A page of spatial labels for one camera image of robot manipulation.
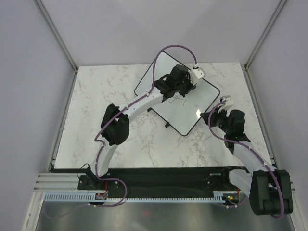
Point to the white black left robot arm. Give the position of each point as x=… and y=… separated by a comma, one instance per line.
x=115, y=124

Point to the aluminium left frame post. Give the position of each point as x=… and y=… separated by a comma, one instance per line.
x=51, y=25

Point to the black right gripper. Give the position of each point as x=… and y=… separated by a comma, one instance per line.
x=214, y=114

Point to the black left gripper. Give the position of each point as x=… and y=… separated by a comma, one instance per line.
x=186, y=84

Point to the white whiteboard black frame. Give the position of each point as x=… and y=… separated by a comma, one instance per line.
x=182, y=113

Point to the slotted grey cable duct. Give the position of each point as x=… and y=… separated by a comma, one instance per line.
x=142, y=196

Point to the aluminium base rail extrusion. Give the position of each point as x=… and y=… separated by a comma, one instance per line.
x=56, y=182

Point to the aluminium right frame post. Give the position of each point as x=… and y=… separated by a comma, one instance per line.
x=269, y=26

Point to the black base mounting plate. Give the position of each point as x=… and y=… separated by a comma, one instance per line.
x=124, y=180

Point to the aluminium frame post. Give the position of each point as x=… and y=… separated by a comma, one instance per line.
x=269, y=26
x=51, y=25

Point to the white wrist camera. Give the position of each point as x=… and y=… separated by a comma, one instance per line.
x=196, y=73
x=227, y=103

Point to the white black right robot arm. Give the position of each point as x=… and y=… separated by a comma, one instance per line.
x=268, y=188

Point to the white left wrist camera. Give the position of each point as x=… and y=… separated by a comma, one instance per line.
x=196, y=73

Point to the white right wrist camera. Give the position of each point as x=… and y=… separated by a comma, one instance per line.
x=227, y=103

